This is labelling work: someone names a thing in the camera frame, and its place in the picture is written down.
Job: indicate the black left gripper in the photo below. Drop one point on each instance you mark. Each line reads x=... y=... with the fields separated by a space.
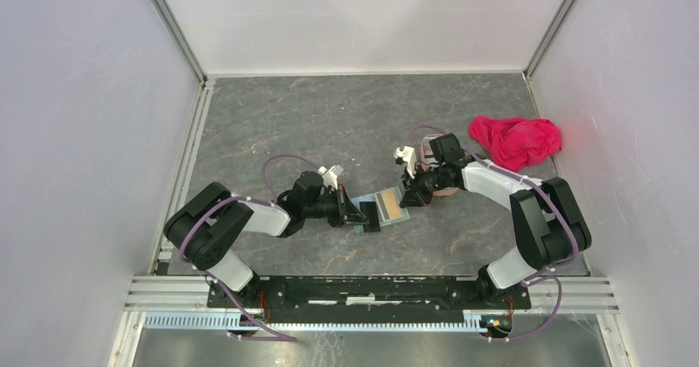
x=346 y=212

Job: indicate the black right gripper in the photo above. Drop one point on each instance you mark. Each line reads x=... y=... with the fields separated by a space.
x=414 y=195

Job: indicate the black credit card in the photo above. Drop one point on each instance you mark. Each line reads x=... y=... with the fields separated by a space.
x=372 y=220

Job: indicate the yellow credit card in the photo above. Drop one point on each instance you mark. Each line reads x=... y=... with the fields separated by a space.
x=388 y=205

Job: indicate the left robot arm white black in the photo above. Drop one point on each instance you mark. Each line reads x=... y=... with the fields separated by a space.
x=204 y=230

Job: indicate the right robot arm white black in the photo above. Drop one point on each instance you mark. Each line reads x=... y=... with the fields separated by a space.
x=549 y=228

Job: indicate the pink oval card tray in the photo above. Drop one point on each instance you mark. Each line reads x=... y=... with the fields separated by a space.
x=428 y=161

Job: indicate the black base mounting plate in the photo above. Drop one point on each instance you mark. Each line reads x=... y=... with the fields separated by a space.
x=378 y=299

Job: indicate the crumpled red cloth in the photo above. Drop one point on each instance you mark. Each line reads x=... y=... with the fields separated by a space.
x=516 y=143

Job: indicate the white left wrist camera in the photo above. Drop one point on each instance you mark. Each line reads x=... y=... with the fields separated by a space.
x=330 y=176

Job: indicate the aluminium frame rail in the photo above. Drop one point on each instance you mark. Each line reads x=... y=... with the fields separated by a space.
x=358 y=117

